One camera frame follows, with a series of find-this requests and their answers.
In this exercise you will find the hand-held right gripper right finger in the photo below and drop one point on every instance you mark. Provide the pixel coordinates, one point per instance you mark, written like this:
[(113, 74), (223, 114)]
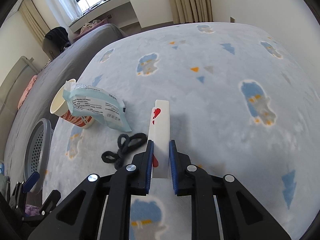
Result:
[(173, 167)]

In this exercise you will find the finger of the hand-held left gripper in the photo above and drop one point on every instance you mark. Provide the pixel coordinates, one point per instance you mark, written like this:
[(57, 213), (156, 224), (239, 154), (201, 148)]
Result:
[(31, 181), (51, 201)]

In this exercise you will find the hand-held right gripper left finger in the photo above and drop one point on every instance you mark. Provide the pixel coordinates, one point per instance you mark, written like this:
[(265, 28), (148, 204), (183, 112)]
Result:
[(149, 167)]

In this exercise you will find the grey perforated plastic basket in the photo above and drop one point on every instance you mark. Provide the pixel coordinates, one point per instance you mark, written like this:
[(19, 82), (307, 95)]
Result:
[(37, 150)]

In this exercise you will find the small white box red print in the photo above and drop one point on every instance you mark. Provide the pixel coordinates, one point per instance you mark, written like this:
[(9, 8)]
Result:
[(162, 130)]

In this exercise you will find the purple cloth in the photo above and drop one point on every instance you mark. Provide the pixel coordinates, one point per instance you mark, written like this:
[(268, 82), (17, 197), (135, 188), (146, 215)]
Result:
[(32, 210)]

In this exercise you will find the light blue plastic packet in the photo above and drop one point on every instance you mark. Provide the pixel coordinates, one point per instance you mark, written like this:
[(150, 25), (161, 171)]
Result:
[(100, 107)]

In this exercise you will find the white red paper cup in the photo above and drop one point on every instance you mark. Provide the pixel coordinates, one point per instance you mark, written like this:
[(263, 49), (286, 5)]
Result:
[(58, 105)]

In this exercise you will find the pink cloth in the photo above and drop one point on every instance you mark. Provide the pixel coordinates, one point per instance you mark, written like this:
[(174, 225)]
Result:
[(26, 91)]

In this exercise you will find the light blue printed blanket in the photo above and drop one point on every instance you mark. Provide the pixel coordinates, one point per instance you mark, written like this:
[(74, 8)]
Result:
[(225, 92)]

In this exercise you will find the beige padded headboard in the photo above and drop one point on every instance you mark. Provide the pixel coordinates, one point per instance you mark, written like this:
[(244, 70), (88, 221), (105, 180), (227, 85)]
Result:
[(12, 80)]

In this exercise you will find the grey bed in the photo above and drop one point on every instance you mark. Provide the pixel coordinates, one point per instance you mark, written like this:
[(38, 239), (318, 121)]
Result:
[(62, 65)]

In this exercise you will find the grey chair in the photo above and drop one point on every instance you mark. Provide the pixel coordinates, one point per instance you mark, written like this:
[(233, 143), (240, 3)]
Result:
[(47, 48)]

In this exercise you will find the black garment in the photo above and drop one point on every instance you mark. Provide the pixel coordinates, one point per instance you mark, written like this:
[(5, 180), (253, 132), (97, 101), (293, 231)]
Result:
[(60, 37)]

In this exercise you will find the pile of pink clothes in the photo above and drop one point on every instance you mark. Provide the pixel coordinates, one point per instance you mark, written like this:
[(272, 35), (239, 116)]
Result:
[(91, 26)]

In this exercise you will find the narrow beige curtain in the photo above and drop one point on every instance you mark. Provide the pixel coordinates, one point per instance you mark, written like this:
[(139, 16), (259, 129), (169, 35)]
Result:
[(35, 20)]

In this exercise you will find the wide beige curtain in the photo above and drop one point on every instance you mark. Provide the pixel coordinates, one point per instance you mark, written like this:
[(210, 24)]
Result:
[(190, 0)]

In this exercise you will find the white sheer curtain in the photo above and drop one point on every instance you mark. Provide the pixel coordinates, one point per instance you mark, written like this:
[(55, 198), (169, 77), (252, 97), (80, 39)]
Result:
[(66, 0)]

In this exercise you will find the wall outlet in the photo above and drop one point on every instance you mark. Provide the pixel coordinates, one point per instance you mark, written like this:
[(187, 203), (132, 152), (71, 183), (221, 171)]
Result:
[(232, 19)]

